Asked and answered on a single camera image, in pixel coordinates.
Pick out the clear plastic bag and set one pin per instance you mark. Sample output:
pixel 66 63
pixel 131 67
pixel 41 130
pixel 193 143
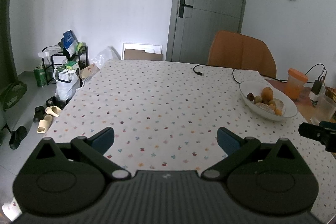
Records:
pixel 105 57

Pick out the white bowl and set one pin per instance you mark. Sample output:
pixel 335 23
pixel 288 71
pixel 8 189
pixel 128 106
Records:
pixel 288 108

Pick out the blue packet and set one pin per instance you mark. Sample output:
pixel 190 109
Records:
pixel 69 40

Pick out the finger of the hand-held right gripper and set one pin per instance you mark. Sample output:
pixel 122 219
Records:
pixel 315 132

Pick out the white flat box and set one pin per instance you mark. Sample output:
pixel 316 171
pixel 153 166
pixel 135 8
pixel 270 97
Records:
pixel 50 52

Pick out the orange chair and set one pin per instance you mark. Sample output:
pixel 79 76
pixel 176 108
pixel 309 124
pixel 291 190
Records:
pixel 241 53

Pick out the black charger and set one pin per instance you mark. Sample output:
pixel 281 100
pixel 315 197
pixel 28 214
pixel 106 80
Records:
pixel 317 86

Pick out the camouflage green bag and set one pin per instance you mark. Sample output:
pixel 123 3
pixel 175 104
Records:
pixel 13 96

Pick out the grey door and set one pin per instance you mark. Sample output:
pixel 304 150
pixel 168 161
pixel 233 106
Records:
pixel 210 3

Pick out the orange lidded plastic cup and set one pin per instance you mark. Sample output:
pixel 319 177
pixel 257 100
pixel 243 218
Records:
pixel 295 85

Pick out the dark passion fruit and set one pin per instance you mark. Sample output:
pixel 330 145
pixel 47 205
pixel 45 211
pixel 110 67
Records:
pixel 250 96

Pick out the beige slipper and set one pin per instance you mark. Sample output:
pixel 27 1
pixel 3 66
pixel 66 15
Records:
pixel 53 111
pixel 44 124

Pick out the green box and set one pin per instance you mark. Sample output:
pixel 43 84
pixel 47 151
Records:
pixel 40 77

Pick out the brown cardboard sheet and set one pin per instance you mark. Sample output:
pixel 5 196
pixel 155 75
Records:
pixel 139 54

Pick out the green kiwi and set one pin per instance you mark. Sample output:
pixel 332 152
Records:
pixel 270 102
pixel 257 99

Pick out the black shoe rack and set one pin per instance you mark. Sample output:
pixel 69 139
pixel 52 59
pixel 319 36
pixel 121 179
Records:
pixel 86 56

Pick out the brown paper bag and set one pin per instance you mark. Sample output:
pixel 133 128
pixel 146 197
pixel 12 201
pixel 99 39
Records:
pixel 89 71

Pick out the floral tablecloth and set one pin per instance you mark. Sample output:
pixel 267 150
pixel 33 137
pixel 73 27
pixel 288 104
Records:
pixel 157 108

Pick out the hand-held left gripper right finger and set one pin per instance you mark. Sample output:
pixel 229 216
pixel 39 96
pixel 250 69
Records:
pixel 227 141

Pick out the large orange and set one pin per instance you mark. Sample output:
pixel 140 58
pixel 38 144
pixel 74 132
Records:
pixel 267 93

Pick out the cardboard box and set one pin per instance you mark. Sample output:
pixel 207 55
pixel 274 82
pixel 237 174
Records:
pixel 141 45

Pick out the white plastic bag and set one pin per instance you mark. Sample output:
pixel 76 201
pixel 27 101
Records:
pixel 65 88

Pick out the black shoe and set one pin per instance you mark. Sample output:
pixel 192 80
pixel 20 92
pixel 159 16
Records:
pixel 68 101
pixel 55 102
pixel 39 113
pixel 17 137

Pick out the small orange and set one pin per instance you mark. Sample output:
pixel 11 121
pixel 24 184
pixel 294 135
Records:
pixel 277 111

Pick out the dark green door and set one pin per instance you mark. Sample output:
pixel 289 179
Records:
pixel 6 29

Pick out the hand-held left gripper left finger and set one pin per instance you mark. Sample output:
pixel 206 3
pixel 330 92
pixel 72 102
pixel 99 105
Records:
pixel 103 139

